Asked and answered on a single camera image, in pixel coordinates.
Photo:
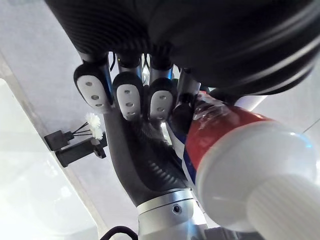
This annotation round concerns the white flower reed diffuser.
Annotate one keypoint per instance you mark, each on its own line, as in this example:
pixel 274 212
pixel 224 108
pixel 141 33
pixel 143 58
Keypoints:
pixel 94 121

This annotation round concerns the black basin faucet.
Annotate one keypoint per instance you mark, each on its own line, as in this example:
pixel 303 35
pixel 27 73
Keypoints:
pixel 75 152

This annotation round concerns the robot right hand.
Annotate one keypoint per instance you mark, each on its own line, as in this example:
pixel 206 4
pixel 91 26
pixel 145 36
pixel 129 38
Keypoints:
pixel 145 160

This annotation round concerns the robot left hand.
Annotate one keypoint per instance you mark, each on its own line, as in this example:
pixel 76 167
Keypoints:
pixel 200 37

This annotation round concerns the red blue toothpaste tube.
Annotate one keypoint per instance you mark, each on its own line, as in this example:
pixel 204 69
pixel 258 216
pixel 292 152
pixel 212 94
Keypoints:
pixel 250 162

